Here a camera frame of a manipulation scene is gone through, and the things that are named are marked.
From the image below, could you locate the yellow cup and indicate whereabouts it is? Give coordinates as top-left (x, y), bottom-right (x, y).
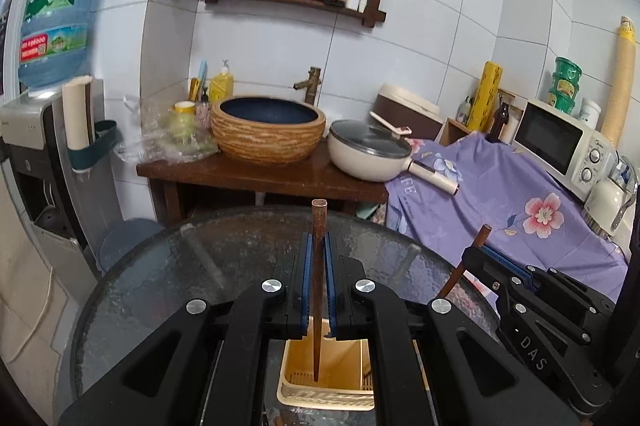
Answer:
top-left (172, 102), bottom-right (197, 127)

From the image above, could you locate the cream frying pan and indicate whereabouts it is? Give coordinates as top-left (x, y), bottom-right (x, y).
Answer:
top-left (327, 120), bottom-right (460, 197)

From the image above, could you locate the wooden storage box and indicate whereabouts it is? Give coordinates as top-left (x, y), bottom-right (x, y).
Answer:
top-left (440, 88), bottom-right (526, 147)

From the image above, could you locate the white pan with glass lid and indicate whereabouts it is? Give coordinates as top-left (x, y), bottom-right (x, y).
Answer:
top-left (330, 120), bottom-right (413, 157)

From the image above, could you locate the woven pattern wash basin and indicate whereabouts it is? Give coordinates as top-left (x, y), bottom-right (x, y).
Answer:
top-left (210, 96), bottom-right (327, 167)

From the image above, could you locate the dark wooden washstand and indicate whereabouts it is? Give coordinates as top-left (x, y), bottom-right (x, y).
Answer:
top-left (136, 151), bottom-right (391, 227)

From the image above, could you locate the yellow dish soap bottle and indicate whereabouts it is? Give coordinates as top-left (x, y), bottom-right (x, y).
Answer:
top-left (209, 60), bottom-right (235, 104)

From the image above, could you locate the yellow wrap roll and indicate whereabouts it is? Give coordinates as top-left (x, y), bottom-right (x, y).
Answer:
top-left (467, 60), bottom-right (503, 134)

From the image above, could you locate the white microwave oven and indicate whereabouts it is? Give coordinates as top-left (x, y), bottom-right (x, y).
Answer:
top-left (512, 98), bottom-right (618, 201)

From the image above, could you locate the beige rolled mat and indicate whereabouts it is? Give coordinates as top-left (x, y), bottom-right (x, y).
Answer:
top-left (600, 16), bottom-right (638, 151)

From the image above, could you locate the brown and white rice cooker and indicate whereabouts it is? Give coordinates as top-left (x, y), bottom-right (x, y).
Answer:
top-left (375, 84), bottom-right (446, 141)

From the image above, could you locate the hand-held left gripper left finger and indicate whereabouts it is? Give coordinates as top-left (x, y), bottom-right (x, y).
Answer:
top-left (59, 231), bottom-right (316, 426)

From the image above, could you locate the beige plastic utensil holder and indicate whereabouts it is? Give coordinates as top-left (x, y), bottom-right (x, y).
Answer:
top-left (277, 338), bottom-right (376, 412)

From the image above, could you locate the green instant noodle cup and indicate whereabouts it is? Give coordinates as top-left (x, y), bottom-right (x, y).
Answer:
top-left (547, 92), bottom-right (576, 115)
top-left (550, 76), bottom-right (581, 99)
top-left (554, 56), bottom-right (583, 81)

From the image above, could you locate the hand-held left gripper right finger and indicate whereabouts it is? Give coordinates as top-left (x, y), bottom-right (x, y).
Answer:
top-left (324, 231), bottom-right (581, 426)

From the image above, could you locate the blue water dispenser bottle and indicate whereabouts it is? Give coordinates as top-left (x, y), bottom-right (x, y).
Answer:
top-left (17, 0), bottom-right (105, 99)

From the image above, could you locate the clear plastic bag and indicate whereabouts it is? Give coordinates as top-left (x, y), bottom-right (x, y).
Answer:
top-left (115, 96), bottom-right (221, 164)

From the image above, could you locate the white jar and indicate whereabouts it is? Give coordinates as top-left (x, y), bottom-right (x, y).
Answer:
top-left (579, 98), bottom-right (602, 131)

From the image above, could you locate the purple floral cloth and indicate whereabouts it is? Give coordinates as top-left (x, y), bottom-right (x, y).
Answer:
top-left (386, 131), bottom-right (630, 307)

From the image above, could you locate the brown wooden chopstick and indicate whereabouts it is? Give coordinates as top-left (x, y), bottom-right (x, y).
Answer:
top-left (436, 224), bottom-right (494, 301)
top-left (311, 200), bottom-right (328, 382)

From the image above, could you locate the white water dispenser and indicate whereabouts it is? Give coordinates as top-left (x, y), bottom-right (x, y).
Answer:
top-left (0, 78), bottom-right (126, 257)

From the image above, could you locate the teal plastic wall holder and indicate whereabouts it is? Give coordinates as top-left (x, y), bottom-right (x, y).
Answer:
top-left (67, 120), bottom-right (123, 171)

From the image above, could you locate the blue-grey trash bin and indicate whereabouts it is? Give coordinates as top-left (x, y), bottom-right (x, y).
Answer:
top-left (95, 218), bottom-right (168, 277)

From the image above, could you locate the white rice paddle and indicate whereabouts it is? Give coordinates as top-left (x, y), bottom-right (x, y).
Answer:
top-left (370, 110), bottom-right (413, 141)

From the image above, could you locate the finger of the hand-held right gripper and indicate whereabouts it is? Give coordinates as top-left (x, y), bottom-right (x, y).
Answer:
top-left (460, 246), bottom-right (608, 407)
top-left (482, 248), bottom-right (618, 322)

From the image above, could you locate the brass bamboo-style faucet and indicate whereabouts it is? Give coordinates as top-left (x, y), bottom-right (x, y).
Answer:
top-left (292, 66), bottom-right (322, 107)

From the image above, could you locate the brown glass bottle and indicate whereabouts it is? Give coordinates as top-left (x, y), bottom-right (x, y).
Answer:
top-left (487, 102), bottom-right (510, 143)

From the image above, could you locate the white electric kettle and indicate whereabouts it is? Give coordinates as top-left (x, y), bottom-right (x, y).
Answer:
top-left (584, 156), bottom-right (638, 237)

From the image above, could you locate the white power cable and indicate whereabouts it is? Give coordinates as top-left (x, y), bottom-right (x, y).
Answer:
top-left (6, 256), bottom-right (56, 361)

